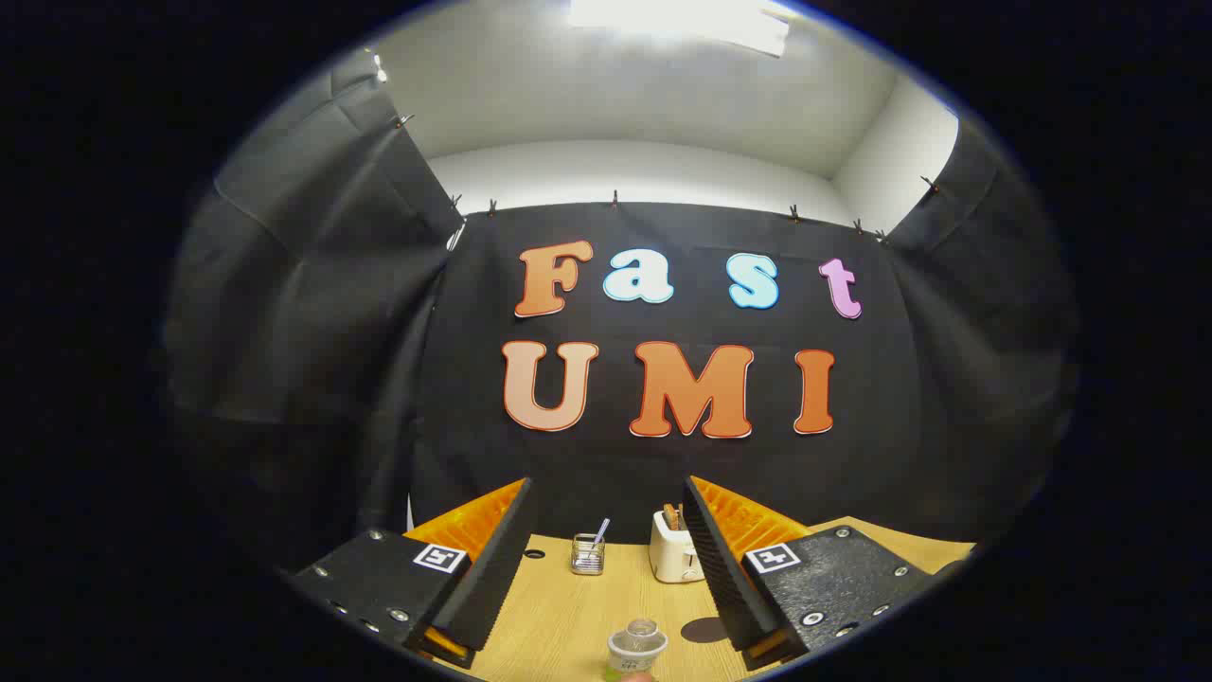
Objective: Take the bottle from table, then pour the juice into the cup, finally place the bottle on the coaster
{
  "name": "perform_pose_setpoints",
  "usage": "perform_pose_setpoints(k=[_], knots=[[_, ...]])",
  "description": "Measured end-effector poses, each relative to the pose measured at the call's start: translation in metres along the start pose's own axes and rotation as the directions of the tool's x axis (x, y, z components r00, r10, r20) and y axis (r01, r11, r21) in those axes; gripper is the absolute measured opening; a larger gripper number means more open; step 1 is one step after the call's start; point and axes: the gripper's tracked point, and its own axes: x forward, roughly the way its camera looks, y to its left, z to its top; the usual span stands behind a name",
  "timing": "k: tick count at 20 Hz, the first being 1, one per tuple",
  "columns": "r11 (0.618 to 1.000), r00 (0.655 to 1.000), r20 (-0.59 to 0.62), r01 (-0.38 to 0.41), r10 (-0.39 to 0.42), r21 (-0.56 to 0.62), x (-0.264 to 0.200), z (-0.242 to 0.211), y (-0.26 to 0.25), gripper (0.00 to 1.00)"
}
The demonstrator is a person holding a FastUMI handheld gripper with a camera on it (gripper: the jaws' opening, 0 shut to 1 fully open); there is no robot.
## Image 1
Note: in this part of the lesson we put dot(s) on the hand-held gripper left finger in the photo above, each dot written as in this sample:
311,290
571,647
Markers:
492,578

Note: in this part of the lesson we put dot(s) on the wooden table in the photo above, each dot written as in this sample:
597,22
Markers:
568,616

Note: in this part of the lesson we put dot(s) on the brown toast slice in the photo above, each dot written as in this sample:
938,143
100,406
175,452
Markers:
671,516

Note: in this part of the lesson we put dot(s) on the white straw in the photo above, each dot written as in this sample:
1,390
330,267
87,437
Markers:
600,529

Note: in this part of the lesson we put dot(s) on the dark brown round coaster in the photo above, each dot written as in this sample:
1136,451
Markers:
701,630

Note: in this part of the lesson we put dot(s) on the white toaster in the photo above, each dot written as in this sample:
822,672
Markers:
670,557

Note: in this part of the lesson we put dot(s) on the clear juice bottle white label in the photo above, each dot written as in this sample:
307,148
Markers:
636,649

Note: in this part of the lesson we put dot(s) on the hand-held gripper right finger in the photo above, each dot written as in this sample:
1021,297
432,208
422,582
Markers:
724,568

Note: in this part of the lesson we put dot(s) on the ceiling light panel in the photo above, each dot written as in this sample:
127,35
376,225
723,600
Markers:
682,19

